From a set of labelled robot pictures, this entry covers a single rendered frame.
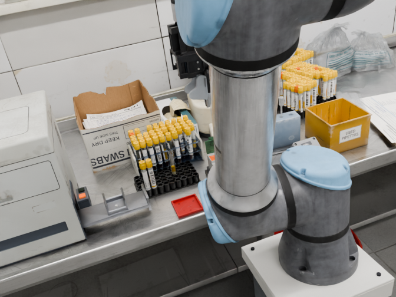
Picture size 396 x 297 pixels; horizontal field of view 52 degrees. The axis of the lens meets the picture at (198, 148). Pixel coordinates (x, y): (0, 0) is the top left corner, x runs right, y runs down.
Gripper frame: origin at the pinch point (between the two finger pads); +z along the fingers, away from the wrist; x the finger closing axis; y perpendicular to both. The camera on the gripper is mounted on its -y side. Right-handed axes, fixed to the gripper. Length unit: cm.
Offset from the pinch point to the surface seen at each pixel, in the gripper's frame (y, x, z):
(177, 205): 13.5, 5.6, 24.1
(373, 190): -86, -39, 85
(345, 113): -44.6, -7.9, 18.9
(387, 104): -64, -13, 23
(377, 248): -83, -28, 112
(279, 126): -21.4, -6.0, 16.2
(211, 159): 1.4, 0.2, 16.6
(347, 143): -38.1, 3.3, 21.8
